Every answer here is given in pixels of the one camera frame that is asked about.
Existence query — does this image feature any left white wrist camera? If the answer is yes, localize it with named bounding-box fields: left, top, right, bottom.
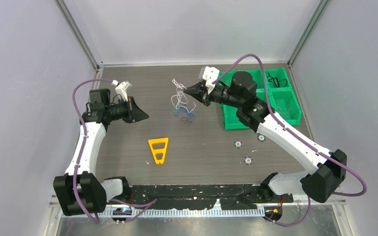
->
left=111, top=80, right=132, bottom=102

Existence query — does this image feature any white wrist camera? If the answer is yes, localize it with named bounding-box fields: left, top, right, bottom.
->
left=198, top=66, right=220, bottom=94
left=111, top=80, right=132, bottom=102

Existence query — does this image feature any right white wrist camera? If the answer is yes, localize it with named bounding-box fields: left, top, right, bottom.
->
left=198, top=66, right=220, bottom=94

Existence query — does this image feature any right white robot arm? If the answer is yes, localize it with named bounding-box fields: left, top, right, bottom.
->
left=184, top=71, right=347, bottom=203

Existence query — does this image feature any poker chip centre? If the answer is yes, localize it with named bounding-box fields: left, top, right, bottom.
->
left=234, top=140, right=243, bottom=148

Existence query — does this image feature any green compartment bin tray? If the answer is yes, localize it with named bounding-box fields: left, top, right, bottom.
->
left=221, top=68, right=302, bottom=130

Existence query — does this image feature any poker chip lower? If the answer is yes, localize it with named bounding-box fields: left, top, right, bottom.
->
left=244, top=156, right=252, bottom=165

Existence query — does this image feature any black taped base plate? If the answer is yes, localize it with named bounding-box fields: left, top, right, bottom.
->
left=120, top=184, right=293, bottom=210

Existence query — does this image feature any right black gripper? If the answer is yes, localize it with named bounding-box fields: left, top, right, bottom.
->
left=184, top=81, right=243, bottom=109

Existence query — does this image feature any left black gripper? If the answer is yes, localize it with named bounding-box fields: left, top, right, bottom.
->
left=106, top=96, right=149, bottom=123

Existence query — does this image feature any slotted aluminium cable duct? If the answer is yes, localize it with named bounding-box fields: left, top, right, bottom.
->
left=97, top=208, right=275, bottom=218

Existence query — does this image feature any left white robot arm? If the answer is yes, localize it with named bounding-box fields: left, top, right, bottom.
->
left=53, top=88, right=149, bottom=216

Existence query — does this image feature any black cable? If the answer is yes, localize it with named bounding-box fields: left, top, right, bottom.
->
left=266, top=73, right=290, bottom=89

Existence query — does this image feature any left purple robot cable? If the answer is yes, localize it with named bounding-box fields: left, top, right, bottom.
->
left=72, top=79, right=158, bottom=225

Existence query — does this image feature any yellow triangular plastic frame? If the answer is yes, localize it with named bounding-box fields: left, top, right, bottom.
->
left=148, top=138, right=169, bottom=165

